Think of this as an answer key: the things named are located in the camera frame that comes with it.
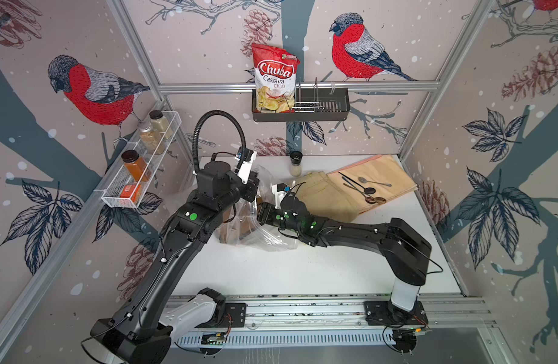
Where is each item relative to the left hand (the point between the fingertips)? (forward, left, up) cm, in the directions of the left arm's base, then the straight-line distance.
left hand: (260, 167), depth 67 cm
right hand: (-5, +5, -19) cm, 20 cm away
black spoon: (+18, -47, -37) cm, 63 cm away
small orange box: (-6, +39, -4) cm, 39 cm away
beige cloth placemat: (+34, -60, -38) cm, 79 cm away
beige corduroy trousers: (+7, -24, -28) cm, 38 cm away
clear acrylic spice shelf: (-6, +44, -3) cm, 44 cm away
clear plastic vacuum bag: (-13, +6, -13) cm, 19 cm away
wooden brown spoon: (+11, -50, -35) cm, 62 cm away
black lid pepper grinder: (+30, -12, -27) cm, 42 cm away
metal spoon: (+24, -47, -37) cm, 64 cm away
